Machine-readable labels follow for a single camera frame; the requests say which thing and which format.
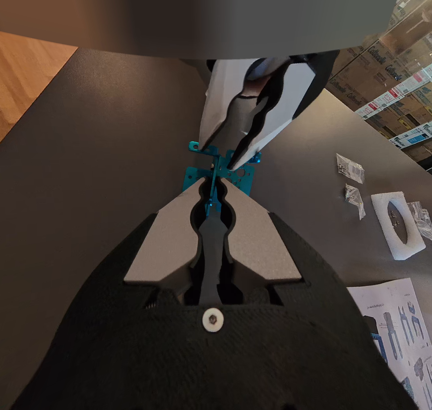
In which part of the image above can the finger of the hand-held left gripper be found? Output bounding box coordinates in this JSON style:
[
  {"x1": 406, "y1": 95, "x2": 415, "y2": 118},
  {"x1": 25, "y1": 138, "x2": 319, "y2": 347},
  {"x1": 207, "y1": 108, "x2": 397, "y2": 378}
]
[
  {"x1": 198, "y1": 58, "x2": 261, "y2": 152},
  {"x1": 227, "y1": 62, "x2": 318, "y2": 171}
]

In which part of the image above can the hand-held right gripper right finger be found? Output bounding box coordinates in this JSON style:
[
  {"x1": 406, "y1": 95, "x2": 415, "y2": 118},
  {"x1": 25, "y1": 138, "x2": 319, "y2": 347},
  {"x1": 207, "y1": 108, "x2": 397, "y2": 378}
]
[{"x1": 215, "y1": 177, "x2": 302, "y2": 302}]

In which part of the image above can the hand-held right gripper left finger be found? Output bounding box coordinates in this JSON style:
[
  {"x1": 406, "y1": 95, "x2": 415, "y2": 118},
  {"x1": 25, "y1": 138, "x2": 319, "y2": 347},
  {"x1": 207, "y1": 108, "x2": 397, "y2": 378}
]
[{"x1": 124, "y1": 177, "x2": 208, "y2": 301}]

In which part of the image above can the blue metal bracket assembly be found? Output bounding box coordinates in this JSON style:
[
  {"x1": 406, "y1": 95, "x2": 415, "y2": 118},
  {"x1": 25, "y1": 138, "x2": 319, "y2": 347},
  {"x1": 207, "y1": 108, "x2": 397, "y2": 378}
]
[{"x1": 182, "y1": 141, "x2": 262, "y2": 215}]

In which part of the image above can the dark desk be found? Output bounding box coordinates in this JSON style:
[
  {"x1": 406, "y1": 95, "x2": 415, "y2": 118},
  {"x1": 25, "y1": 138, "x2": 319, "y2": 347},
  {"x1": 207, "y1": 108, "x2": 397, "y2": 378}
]
[{"x1": 0, "y1": 47, "x2": 432, "y2": 410}]

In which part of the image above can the person's left hand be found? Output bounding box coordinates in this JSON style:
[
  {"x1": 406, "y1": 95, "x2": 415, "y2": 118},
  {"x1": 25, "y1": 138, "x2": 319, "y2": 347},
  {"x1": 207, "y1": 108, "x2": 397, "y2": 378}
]
[{"x1": 243, "y1": 76, "x2": 271, "y2": 98}]

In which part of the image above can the stack of cardboard boxes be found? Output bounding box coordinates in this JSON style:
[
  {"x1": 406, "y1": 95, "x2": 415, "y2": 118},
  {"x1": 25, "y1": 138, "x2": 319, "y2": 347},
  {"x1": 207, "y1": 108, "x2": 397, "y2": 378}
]
[{"x1": 326, "y1": 0, "x2": 432, "y2": 174}]

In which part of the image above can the small plastic bag of screws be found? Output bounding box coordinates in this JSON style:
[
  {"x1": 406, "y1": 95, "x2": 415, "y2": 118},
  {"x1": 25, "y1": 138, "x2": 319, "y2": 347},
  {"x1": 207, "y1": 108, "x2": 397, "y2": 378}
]
[
  {"x1": 336, "y1": 153, "x2": 366, "y2": 185},
  {"x1": 344, "y1": 183, "x2": 367, "y2": 221}
]

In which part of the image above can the white foam block with hole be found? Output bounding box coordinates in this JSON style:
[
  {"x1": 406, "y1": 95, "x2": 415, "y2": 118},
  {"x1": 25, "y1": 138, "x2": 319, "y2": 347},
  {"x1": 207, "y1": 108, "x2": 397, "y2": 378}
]
[{"x1": 371, "y1": 191, "x2": 427, "y2": 261}]

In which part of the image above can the assembly instruction manual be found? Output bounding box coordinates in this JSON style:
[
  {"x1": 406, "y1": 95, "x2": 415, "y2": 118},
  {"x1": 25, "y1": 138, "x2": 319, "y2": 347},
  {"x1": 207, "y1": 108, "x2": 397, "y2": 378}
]
[{"x1": 348, "y1": 278, "x2": 432, "y2": 410}]

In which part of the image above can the clear plastic bag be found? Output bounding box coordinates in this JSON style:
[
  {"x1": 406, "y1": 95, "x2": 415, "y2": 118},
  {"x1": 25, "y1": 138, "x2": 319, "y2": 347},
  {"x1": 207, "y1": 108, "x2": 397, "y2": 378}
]
[{"x1": 407, "y1": 201, "x2": 432, "y2": 242}]

